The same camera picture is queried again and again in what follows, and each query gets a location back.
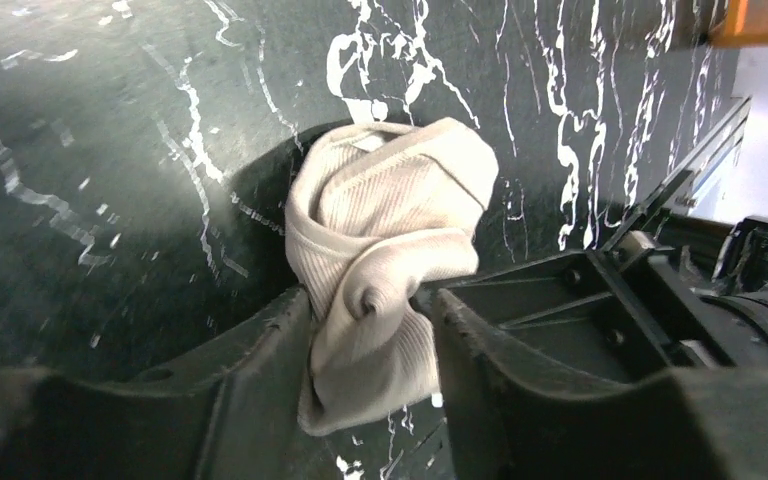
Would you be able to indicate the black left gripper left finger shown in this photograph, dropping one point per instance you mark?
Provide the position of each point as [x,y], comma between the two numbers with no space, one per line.
[226,409]

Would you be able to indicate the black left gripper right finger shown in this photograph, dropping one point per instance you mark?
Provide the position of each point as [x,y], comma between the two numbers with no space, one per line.
[515,413]

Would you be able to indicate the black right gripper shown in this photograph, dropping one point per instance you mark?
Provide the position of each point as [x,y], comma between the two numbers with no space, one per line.
[669,289]

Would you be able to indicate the grey beige underwear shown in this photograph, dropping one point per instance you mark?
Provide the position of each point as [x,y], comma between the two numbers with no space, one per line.
[376,210]

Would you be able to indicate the orange wooden rack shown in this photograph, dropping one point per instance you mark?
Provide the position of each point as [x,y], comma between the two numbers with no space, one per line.
[744,24]

